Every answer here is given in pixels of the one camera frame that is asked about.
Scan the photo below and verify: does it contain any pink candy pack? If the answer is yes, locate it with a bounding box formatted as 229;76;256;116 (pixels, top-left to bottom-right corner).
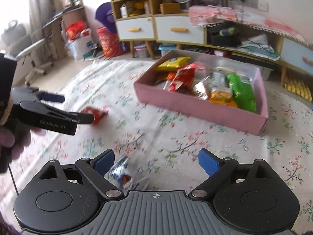
194;61;207;79

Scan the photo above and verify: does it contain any red lotus biscuit pack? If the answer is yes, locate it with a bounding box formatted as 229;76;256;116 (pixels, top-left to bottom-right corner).
166;72;176;82

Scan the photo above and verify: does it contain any red patterned gift bag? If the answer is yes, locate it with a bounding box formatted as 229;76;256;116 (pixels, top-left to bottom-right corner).
97;27;124;58

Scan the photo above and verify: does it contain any yellow egg tray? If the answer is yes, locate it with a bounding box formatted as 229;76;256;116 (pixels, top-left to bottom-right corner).
284;75;312;102

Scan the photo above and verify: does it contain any floral tablecloth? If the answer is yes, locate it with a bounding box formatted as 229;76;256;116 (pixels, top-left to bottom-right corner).
1;60;312;233

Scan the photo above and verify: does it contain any pink cardboard box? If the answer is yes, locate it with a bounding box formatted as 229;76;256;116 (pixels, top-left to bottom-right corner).
134;49;269;135

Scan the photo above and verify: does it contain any black storage box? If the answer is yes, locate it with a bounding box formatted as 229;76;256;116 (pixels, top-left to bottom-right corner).
207;21;241;47

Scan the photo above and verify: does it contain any white shopping bag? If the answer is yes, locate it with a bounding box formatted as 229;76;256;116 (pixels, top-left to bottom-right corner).
65;20;94;61

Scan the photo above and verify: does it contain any yellow potato chip bag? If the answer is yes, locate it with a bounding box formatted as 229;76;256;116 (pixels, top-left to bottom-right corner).
154;57;191;72

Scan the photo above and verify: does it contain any white office chair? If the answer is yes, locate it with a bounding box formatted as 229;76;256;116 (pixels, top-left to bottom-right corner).
1;20;54;87

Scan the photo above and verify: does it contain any brown cracker stack pack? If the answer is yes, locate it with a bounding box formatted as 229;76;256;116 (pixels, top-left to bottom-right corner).
193;81;210;100

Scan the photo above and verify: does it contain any pink lace cloth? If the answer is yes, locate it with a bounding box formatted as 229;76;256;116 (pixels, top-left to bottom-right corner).
188;5;307;44

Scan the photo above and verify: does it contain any wooden TV cabinet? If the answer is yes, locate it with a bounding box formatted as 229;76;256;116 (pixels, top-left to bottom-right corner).
111;0;312;75

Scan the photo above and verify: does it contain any silver foil snack pack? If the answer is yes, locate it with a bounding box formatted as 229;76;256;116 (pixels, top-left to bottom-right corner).
209;72;230;93

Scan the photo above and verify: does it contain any left hand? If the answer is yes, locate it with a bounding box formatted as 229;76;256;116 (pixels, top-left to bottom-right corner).
1;126;46;160

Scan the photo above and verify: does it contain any blue white chocolate pack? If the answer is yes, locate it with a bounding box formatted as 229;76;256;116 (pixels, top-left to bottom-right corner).
108;154;150;195

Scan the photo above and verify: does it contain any orange lotus biscuit pack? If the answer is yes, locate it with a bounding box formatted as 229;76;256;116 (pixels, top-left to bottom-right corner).
209;90;238;108

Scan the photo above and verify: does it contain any green snack bag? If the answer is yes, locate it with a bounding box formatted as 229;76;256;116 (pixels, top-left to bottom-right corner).
227;74;256;113

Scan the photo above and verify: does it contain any red white snack pack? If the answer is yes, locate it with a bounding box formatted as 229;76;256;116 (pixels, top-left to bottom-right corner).
168;64;197;92
81;107;108;125

